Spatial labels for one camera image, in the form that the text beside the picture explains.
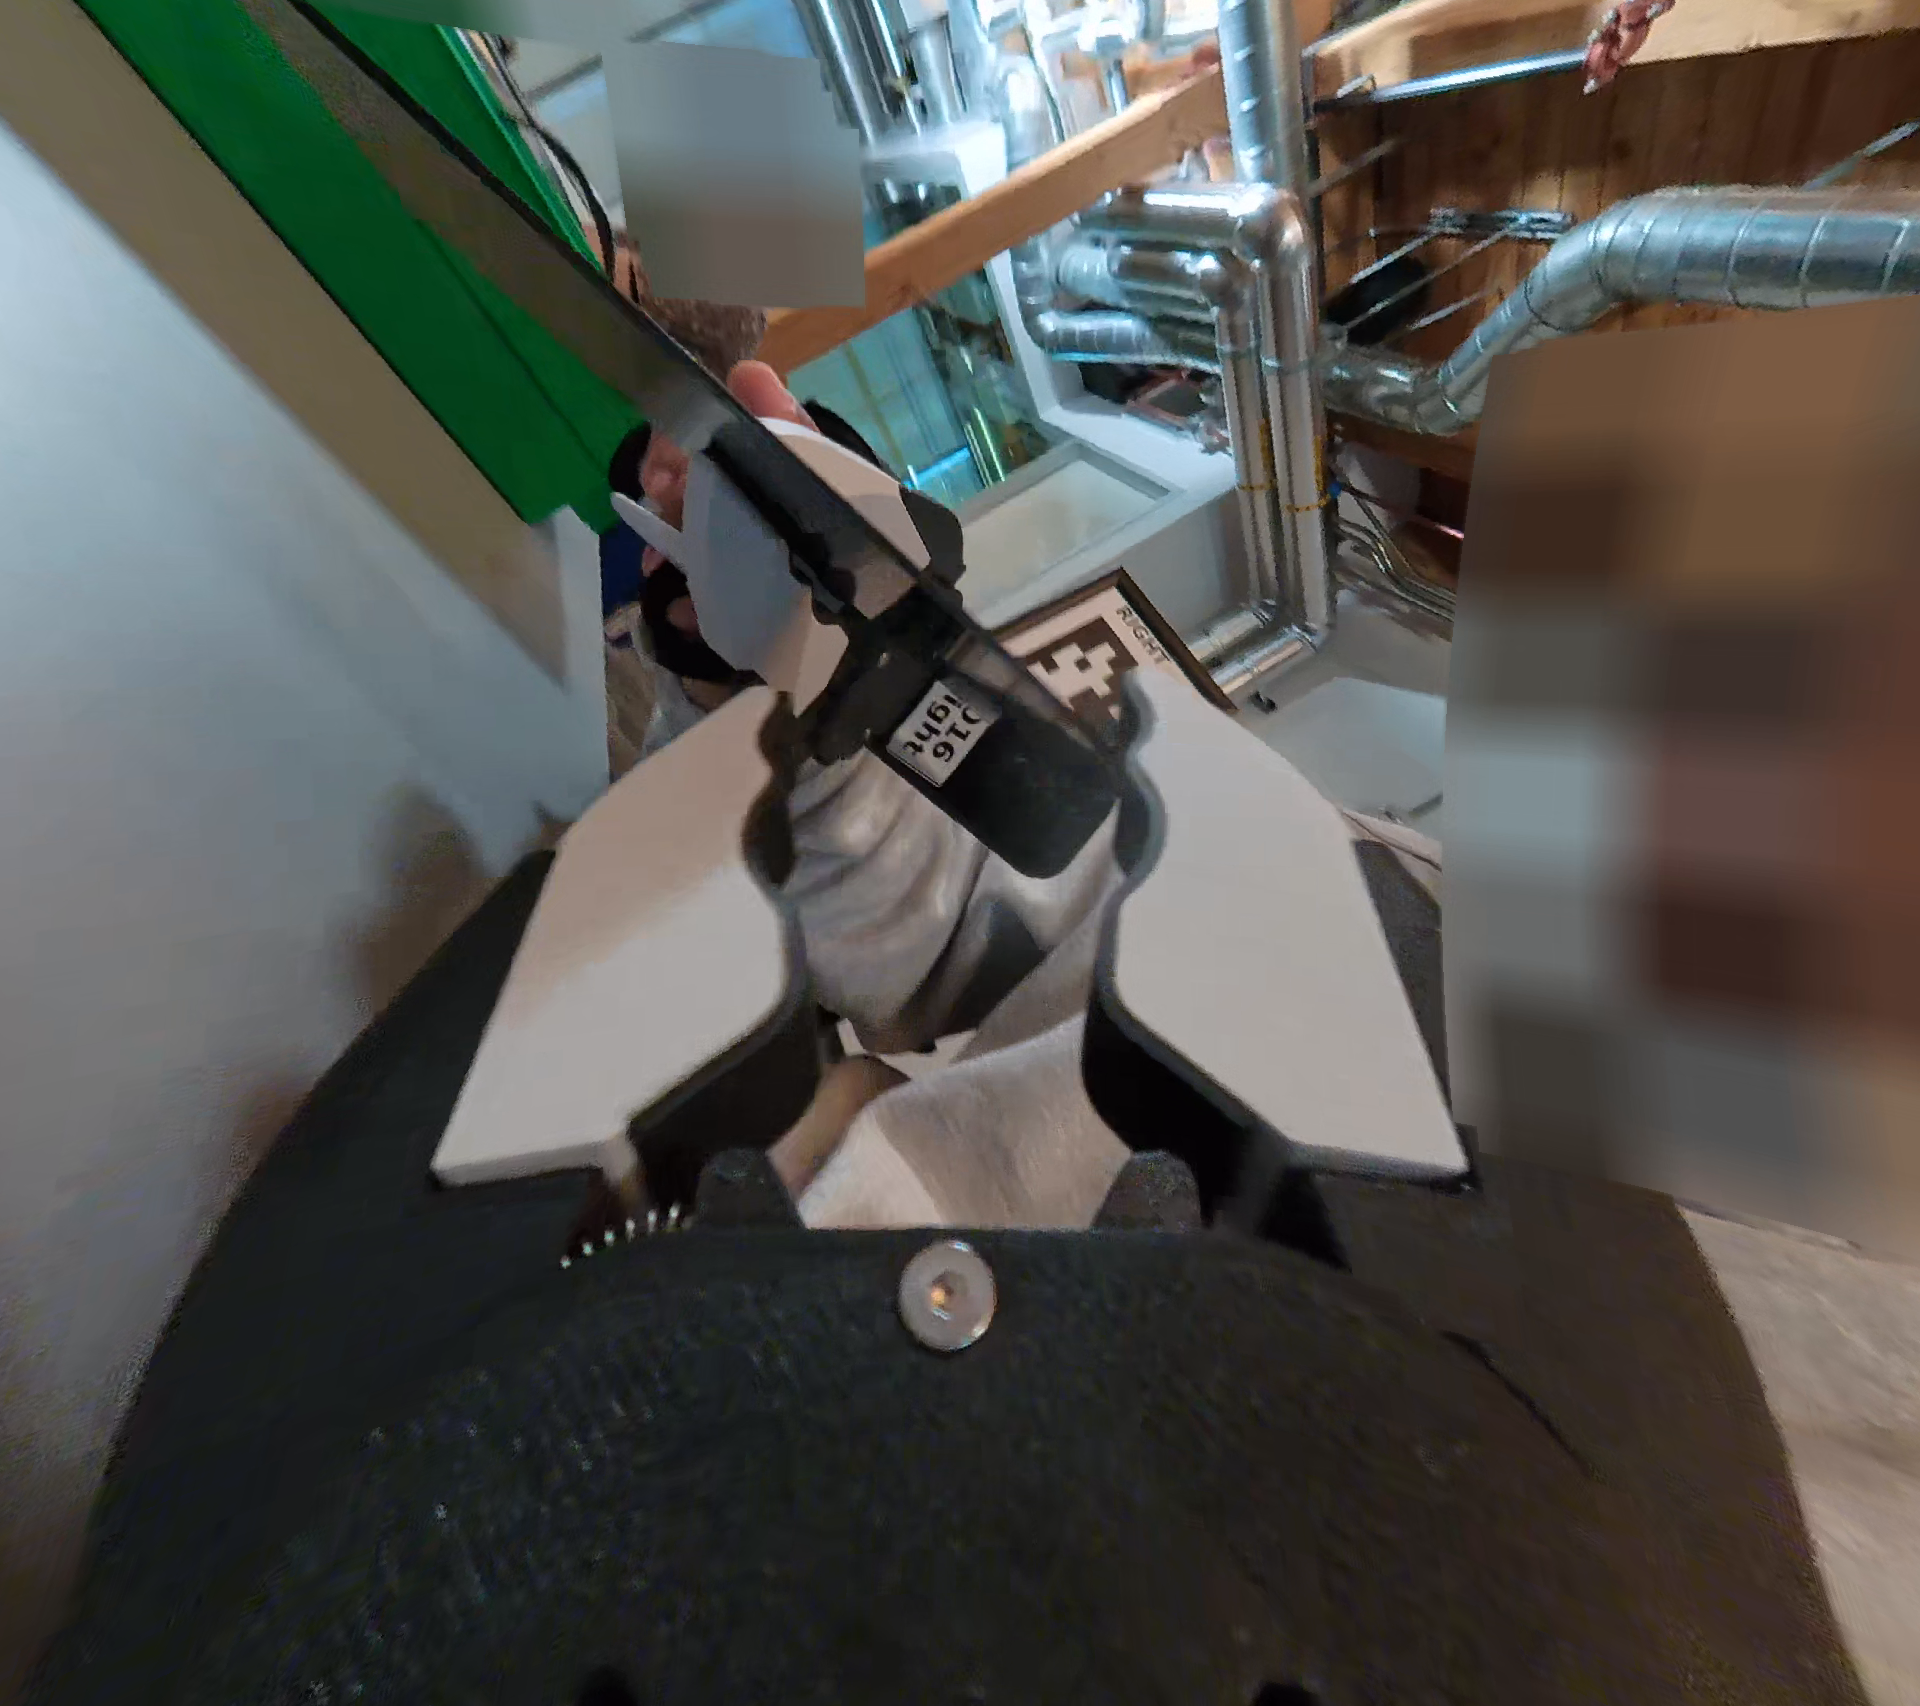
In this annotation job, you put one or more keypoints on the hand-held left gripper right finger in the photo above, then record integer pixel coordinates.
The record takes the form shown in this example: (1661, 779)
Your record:
(1276, 971)

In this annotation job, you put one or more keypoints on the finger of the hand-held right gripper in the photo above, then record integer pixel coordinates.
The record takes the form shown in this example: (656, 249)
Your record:
(450, 221)

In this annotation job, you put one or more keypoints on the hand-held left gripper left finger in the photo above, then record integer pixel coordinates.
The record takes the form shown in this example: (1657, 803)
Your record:
(646, 971)

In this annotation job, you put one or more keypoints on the person's right hand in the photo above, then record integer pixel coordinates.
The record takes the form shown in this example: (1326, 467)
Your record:
(757, 387)

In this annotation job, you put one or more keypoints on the green plastic bin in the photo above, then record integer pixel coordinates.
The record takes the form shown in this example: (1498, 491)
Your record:
(346, 235)

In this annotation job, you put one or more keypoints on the framed marker sign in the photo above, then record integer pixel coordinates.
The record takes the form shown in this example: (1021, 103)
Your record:
(1080, 671)

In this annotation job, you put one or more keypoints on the grey zip hoodie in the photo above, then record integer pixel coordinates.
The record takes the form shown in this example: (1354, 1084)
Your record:
(990, 1122)

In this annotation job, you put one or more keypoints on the red pipe clamp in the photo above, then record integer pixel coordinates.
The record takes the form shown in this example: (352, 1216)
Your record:
(1628, 34)

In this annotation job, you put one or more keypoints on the silver ventilation duct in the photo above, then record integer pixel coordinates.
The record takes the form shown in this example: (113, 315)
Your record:
(1726, 243)
(1276, 387)

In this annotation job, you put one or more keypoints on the wooden support post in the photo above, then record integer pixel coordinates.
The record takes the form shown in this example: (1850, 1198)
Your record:
(1021, 190)

